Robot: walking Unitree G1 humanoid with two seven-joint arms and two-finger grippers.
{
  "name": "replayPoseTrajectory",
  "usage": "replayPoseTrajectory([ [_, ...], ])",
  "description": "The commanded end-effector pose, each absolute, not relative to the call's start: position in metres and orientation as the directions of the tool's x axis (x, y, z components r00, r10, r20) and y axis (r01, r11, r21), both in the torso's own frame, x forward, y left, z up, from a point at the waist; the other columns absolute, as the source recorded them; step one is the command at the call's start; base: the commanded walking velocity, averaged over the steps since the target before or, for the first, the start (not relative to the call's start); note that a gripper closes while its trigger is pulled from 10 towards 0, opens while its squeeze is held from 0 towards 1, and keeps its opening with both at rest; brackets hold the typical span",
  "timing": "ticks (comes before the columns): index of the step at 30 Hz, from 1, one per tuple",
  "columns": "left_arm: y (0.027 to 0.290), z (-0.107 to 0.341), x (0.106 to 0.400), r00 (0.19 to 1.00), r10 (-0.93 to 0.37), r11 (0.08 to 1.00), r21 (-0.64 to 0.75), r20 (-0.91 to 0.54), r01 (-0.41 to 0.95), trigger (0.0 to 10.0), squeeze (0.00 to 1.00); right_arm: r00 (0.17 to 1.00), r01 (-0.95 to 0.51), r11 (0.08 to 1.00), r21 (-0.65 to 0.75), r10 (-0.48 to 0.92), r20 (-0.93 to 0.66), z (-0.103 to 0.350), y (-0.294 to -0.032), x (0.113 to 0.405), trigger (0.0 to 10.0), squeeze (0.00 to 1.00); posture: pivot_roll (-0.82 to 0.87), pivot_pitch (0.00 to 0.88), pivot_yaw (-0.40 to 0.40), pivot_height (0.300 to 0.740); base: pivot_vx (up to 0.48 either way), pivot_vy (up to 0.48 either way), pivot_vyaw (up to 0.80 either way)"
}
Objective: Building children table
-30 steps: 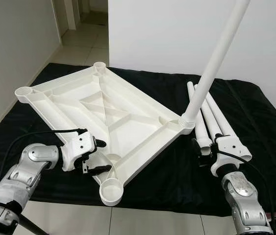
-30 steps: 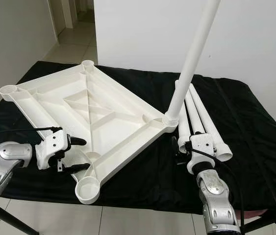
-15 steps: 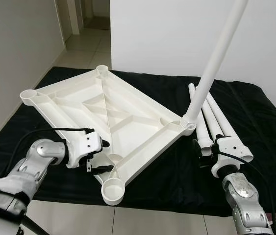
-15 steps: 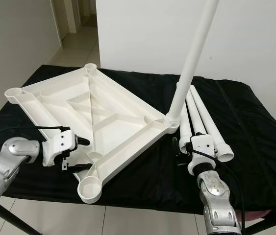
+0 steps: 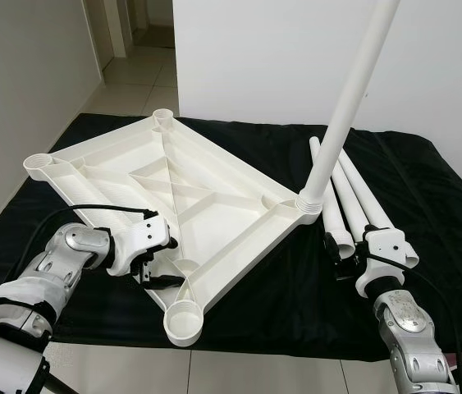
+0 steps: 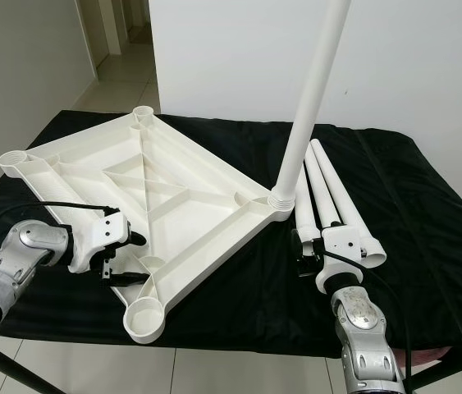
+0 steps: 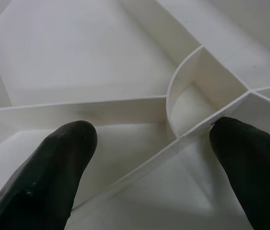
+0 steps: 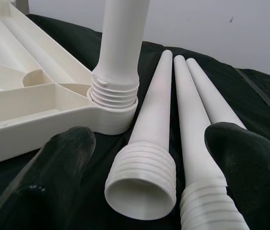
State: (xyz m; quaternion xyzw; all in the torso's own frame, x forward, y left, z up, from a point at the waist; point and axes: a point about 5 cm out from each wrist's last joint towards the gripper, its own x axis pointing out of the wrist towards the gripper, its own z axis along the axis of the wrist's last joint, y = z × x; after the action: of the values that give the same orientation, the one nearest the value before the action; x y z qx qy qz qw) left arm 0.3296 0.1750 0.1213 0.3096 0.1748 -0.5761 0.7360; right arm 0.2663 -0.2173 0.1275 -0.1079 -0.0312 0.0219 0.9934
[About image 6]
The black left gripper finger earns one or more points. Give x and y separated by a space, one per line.
139 240
124 280

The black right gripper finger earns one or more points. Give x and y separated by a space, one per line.
299 243

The white plastic table top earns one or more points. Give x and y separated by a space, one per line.
181 189

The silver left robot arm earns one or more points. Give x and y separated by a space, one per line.
25 246

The black table cloth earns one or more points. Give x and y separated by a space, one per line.
427 205

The black metal table leg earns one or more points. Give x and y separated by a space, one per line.
13 371
456 371

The pink rounded object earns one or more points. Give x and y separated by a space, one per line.
432 354

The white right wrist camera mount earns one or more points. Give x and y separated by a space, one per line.
345 242

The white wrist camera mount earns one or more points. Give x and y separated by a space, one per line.
99 226
345 242

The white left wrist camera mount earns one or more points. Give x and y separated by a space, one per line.
99 226

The white door frame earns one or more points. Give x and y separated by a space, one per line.
112 25

